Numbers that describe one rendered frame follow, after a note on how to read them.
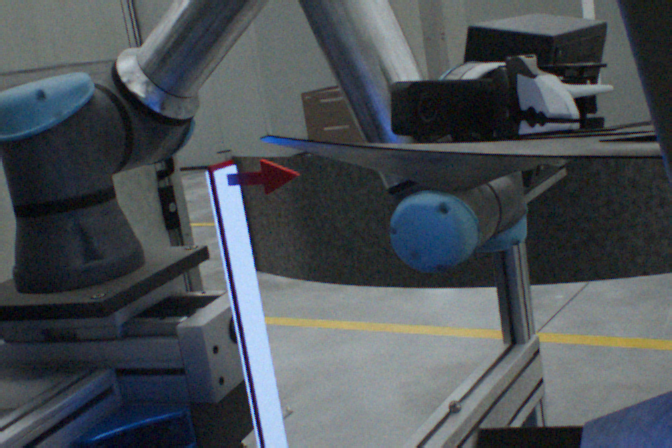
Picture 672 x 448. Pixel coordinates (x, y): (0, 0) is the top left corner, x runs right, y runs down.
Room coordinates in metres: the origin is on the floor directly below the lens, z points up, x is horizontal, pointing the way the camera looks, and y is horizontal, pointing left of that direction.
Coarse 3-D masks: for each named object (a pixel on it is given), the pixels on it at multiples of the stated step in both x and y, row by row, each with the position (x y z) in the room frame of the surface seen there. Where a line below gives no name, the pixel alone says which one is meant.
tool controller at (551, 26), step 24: (480, 24) 1.10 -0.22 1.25; (504, 24) 1.12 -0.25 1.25; (528, 24) 1.14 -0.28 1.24; (552, 24) 1.15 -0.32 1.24; (576, 24) 1.17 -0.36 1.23; (600, 24) 1.22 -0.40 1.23; (480, 48) 1.09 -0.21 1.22; (504, 48) 1.07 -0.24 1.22; (528, 48) 1.05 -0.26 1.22; (552, 48) 1.04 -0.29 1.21; (576, 48) 1.12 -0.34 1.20; (600, 48) 1.23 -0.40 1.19; (576, 72) 1.14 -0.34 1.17; (552, 168) 1.14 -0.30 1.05
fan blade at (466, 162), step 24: (288, 144) 0.45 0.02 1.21; (312, 144) 0.44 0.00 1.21; (336, 144) 0.44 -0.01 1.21; (360, 144) 0.44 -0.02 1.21; (384, 144) 0.44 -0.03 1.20; (408, 144) 0.45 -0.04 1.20; (432, 144) 0.45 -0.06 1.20; (456, 144) 0.44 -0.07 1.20; (480, 144) 0.44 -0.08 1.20; (504, 144) 0.43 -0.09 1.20; (528, 144) 0.43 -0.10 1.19; (552, 144) 0.42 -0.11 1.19; (576, 144) 0.42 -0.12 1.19; (600, 144) 0.41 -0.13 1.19; (624, 144) 0.40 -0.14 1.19; (648, 144) 0.40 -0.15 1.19; (384, 168) 0.57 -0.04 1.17; (408, 168) 0.57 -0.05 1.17; (432, 168) 0.57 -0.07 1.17; (456, 168) 0.57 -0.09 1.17; (480, 168) 0.57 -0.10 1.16; (504, 168) 0.57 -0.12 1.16
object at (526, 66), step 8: (520, 56) 0.68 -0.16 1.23; (528, 56) 0.69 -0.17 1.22; (512, 64) 0.70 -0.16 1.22; (520, 64) 0.68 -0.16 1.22; (528, 64) 0.67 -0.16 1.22; (536, 64) 0.67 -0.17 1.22; (512, 72) 0.70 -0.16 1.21; (520, 72) 0.68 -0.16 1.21; (528, 72) 0.66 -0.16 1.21; (536, 72) 0.65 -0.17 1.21; (512, 80) 0.70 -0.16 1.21; (512, 88) 0.70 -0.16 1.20
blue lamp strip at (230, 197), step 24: (240, 192) 0.59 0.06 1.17; (240, 216) 0.59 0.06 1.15; (240, 240) 0.59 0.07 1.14; (240, 264) 0.58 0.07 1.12; (240, 288) 0.58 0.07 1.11; (264, 336) 0.59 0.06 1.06; (264, 360) 0.59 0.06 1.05; (264, 384) 0.58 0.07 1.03; (264, 408) 0.58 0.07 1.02; (264, 432) 0.58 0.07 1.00
